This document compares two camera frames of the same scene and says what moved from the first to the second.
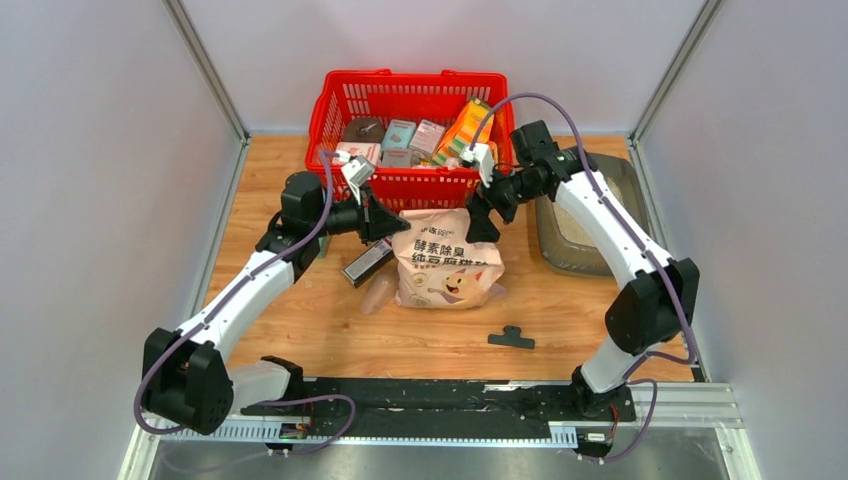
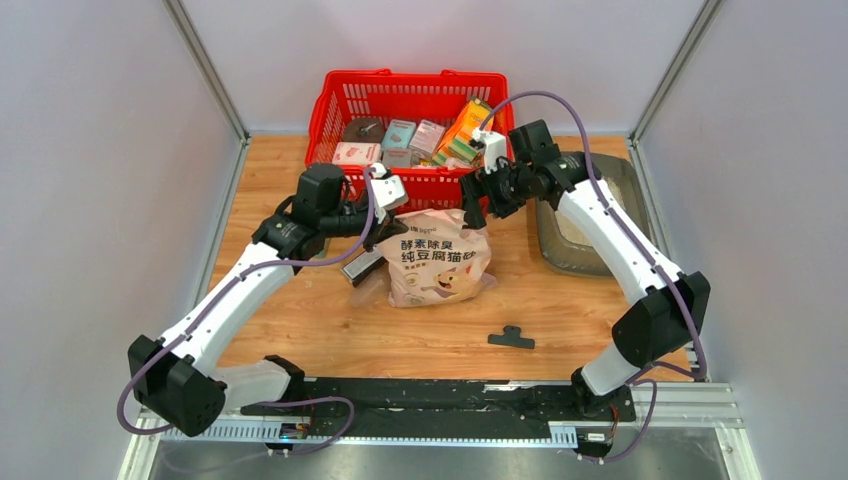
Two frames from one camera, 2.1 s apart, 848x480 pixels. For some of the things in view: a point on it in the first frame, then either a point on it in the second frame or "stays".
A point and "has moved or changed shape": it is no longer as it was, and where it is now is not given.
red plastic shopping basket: (411, 96) stays
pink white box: (370, 150) stays
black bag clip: (511, 337) stays
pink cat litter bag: (439, 268) has moved or changed shape
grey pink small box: (427, 137) stays
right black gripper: (481, 228) to (470, 187)
